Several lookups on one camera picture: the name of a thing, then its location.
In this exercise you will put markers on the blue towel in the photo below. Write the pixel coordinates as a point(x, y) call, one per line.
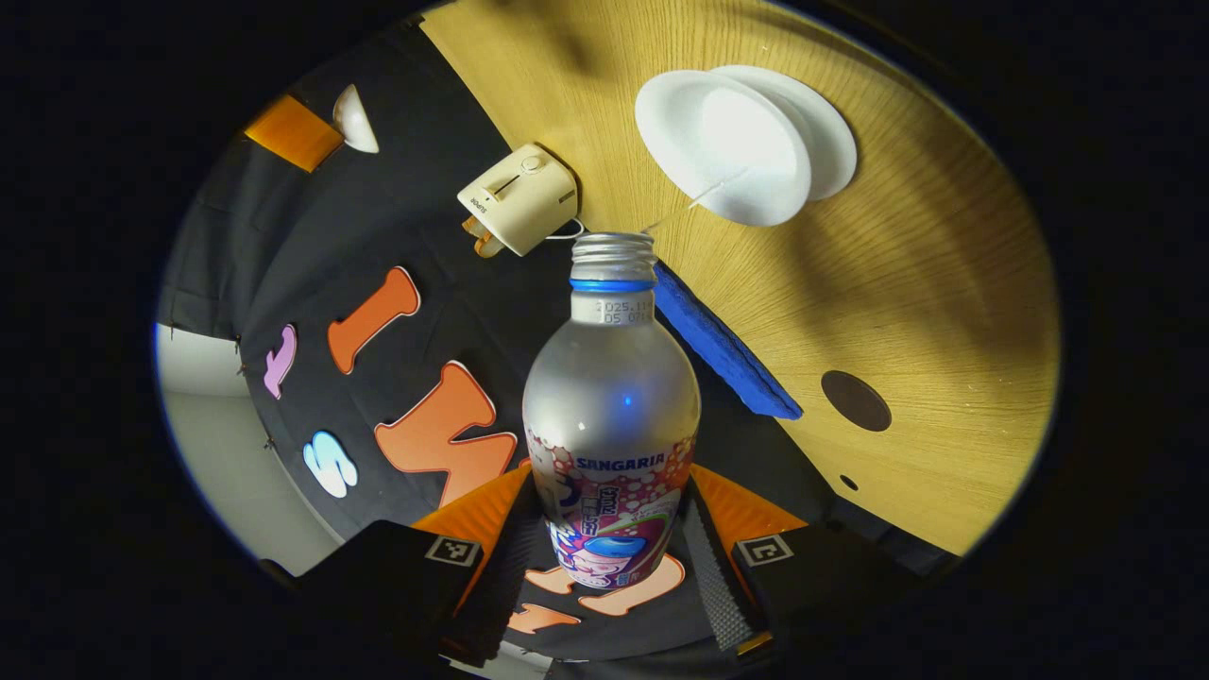
point(718, 349)

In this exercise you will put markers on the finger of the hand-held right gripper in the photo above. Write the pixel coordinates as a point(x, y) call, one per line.
point(293, 132)

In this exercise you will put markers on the white saucer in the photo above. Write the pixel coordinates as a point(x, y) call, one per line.
point(836, 142)

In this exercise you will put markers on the dark round coaster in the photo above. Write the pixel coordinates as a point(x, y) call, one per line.
point(856, 400)

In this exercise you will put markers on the toasted bread slice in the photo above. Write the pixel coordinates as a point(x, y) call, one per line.
point(470, 227)
point(488, 246)

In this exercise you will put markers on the silver water bottle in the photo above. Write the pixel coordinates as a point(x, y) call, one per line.
point(609, 397)

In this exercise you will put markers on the white toaster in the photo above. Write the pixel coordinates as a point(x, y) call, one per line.
point(519, 198)

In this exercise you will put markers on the black backdrop cloth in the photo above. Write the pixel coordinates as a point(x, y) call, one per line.
point(378, 217)

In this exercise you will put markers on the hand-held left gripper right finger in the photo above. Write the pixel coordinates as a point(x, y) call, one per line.
point(718, 586)

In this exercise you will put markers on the white teacup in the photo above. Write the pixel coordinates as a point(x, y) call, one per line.
point(746, 151)

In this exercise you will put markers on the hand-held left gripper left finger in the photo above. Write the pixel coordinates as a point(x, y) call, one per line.
point(496, 586)

